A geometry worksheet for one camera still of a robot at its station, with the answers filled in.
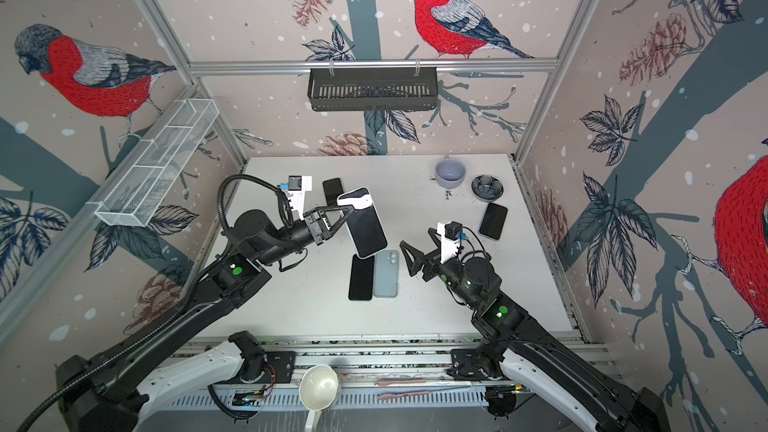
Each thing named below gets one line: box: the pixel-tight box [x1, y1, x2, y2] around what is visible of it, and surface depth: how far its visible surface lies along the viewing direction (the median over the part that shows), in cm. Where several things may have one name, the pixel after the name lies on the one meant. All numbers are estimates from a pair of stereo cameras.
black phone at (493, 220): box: [479, 202, 508, 240], surface depth 106 cm
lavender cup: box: [435, 154, 466, 189], surface depth 114 cm
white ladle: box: [299, 364, 339, 432], surface depth 70 cm
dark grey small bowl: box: [471, 175, 504, 202], surface depth 109 cm
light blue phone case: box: [373, 250, 399, 298], surface depth 90 cm
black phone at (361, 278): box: [348, 254, 375, 301], surface depth 90 cm
